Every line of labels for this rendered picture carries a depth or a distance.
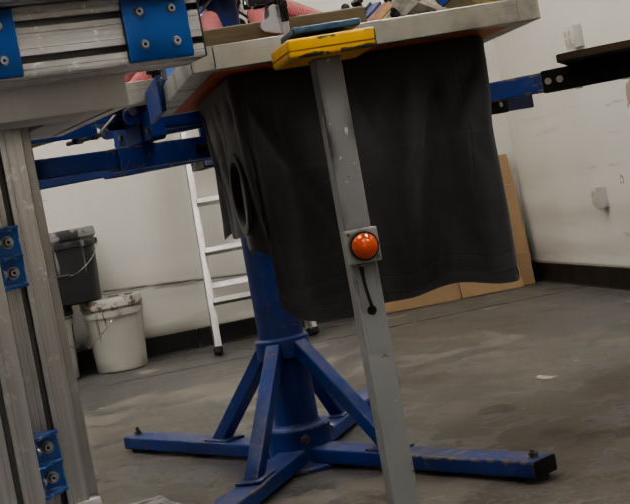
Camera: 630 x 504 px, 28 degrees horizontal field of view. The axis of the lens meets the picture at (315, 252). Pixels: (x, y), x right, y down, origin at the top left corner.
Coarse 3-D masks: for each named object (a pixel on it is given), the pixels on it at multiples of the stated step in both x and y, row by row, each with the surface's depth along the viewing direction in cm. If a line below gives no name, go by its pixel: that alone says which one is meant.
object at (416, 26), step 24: (504, 0) 205; (528, 0) 206; (360, 24) 200; (384, 24) 201; (408, 24) 202; (432, 24) 203; (456, 24) 203; (480, 24) 204; (504, 24) 206; (216, 48) 196; (240, 48) 196; (264, 48) 197; (192, 72) 195; (168, 96) 235
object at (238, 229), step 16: (224, 80) 209; (208, 96) 232; (224, 96) 213; (208, 112) 236; (224, 112) 216; (208, 128) 241; (224, 128) 220; (208, 144) 249; (224, 144) 229; (224, 160) 236; (240, 160) 212; (224, 176) 239; (240, 176) 211; (224, 192) 244; (240, 192) 224; (224, 208) 251; (240, 208) 224; (256, 208) 211; (224, 224) 252; (240, 224) 222; (256, 224) 213; (256, 240) 215
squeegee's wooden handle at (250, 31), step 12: (324, 12) 264; (336, 12) 265; (348, 12) 265; (360, 12) 266; (240, 24) 261; (252, 24) 261; (300, 24) 263; (312, 24) 264; (204, 36) 259; (216, 36) 260; (228, 36) 260; (240, 36) 261; (252, 36) 261; (264, 36) 262
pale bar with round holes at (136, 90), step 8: (144, 80) 275; (152, 80) 275; (128, 88) 274; (136, 88) 274; (144, 88) 275; (128, 96) 274; (136, 96) 274; (144, 96) 275; (136, 104) 275; (144, 104) 278
